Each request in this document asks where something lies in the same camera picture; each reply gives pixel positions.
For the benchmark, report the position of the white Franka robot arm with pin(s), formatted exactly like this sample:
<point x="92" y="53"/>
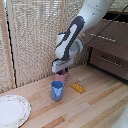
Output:
<point x="78" y="30"/>

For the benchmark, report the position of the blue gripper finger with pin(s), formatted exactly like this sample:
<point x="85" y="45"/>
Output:
<point x="67" y="70"/>

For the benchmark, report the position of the white plate with patterned rim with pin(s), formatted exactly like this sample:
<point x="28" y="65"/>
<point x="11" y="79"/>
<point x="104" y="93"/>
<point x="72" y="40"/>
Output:
<point x="12" y="111"/>

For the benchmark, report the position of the pale grey rounded object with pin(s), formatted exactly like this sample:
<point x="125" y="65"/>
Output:
<point x="121" y="118"/>

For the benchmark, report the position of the woven bamboo screen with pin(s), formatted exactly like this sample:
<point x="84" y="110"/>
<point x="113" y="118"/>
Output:
<point x="33" y="40"/>

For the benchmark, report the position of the orange block with white stripes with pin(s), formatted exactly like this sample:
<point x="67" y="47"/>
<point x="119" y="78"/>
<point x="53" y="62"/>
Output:
<point x="77" y="87"/>

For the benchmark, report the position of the dark wooden drawer cabinet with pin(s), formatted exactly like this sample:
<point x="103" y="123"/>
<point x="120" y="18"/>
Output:
<point x="110" y="50"/>

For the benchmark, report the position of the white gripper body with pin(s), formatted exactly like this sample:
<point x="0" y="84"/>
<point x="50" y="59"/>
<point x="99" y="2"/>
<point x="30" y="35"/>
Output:
<point x="60" y="65"/>

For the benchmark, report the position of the blue mug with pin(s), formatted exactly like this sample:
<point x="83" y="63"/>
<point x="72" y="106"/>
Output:
<point x="57" y="90"/>

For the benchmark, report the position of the wooden post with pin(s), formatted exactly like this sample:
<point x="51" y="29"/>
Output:
<point x="7" y="46"/>

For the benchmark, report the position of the brown drawer front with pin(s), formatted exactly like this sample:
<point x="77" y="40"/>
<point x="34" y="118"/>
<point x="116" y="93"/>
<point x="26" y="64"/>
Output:
<point x="110" y="63"/>
<point x="113" y="33"/>

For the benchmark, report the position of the pink mug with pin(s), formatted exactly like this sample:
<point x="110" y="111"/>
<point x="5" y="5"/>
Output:
<point x="62" y="77"/>

